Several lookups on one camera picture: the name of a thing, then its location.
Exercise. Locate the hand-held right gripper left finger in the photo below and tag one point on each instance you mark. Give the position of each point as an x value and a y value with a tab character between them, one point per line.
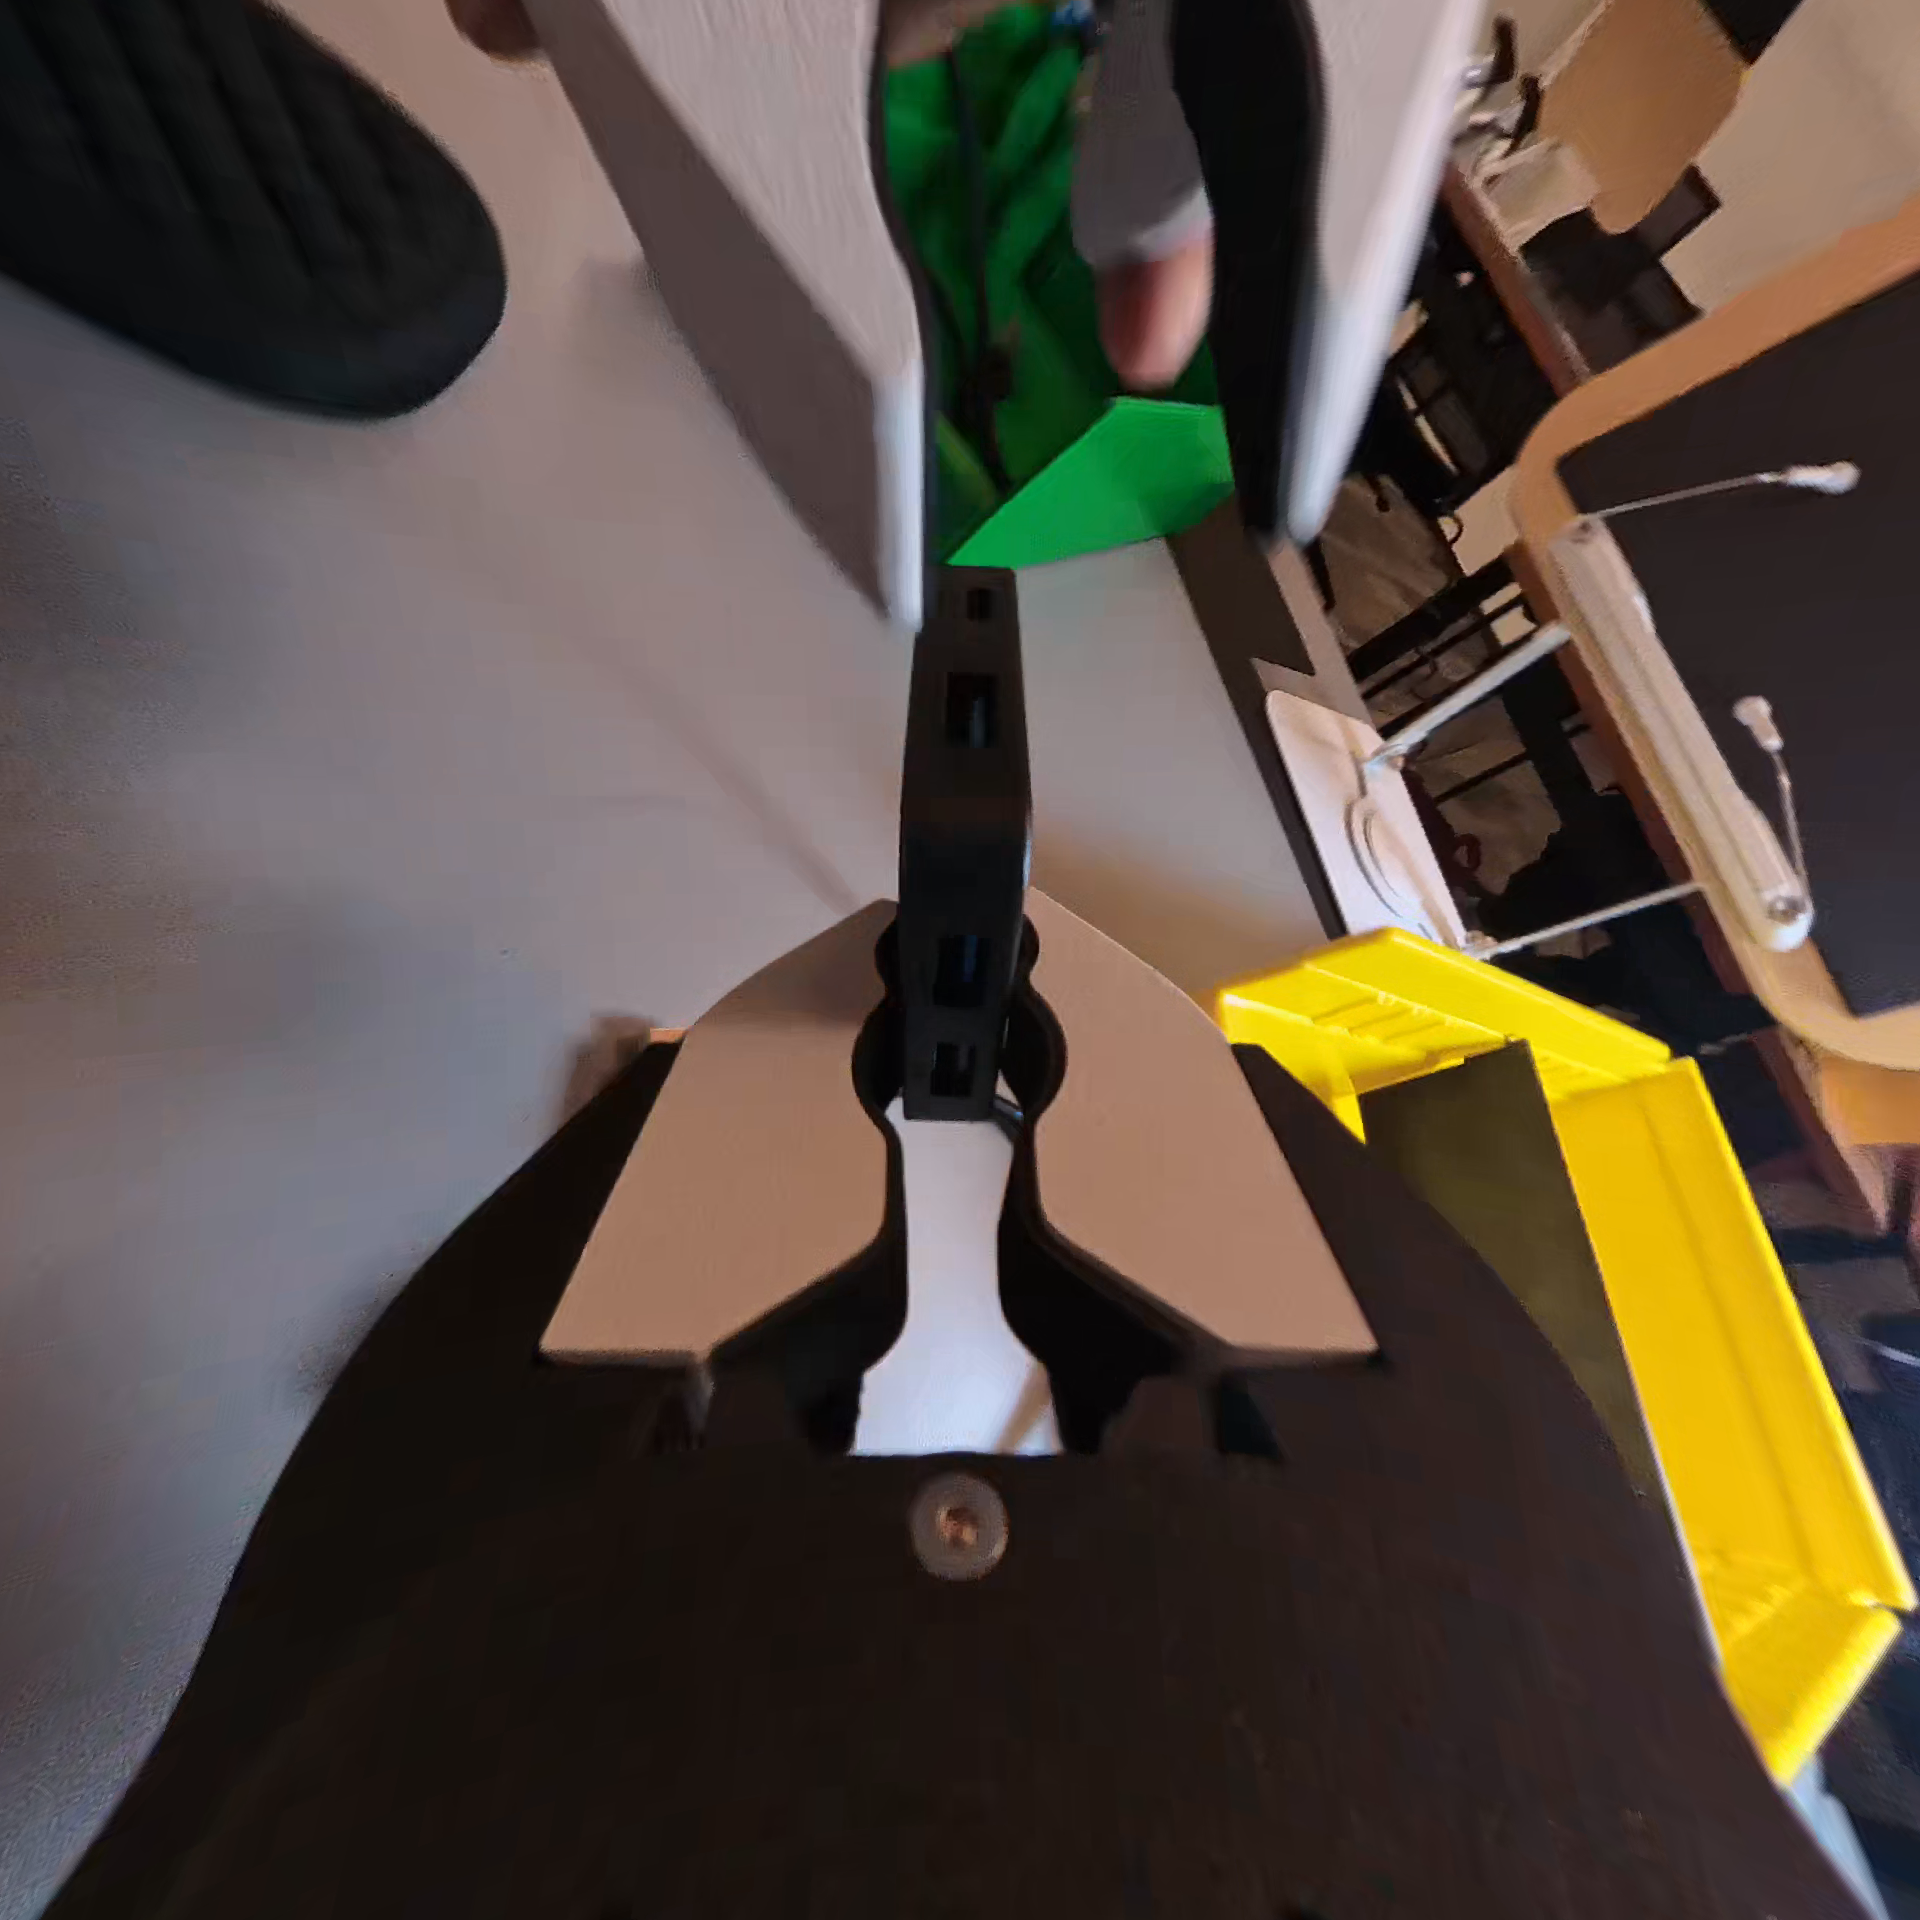
734	1170

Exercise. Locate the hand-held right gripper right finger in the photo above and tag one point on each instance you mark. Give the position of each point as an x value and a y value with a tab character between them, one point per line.
1185	1185

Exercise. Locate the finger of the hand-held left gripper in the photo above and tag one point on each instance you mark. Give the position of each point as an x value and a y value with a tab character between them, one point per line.
751	224
1366	181

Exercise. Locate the multiport hub adapter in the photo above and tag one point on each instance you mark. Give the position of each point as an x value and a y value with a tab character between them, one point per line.
967	840

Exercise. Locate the yellow plastic bin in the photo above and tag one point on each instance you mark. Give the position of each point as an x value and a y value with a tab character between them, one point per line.
1725	1348

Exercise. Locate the person's left hand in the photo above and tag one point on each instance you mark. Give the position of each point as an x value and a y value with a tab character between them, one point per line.
1155	316

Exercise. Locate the green plastic bin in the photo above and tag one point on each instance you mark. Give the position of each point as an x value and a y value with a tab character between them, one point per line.
1109	480

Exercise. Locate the white clamp plate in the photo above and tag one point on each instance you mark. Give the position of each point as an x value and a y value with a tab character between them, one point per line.
1350	809

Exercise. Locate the metal rod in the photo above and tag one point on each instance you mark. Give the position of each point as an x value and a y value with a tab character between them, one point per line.
1590	915
1478	691

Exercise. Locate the black woven pad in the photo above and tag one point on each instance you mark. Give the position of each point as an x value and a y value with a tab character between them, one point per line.
225	195

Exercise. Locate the white bar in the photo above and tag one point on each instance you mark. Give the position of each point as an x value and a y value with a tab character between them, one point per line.
1680	721

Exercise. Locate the wooden furniture frame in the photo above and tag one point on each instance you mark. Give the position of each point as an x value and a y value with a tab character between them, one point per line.
1829	1140

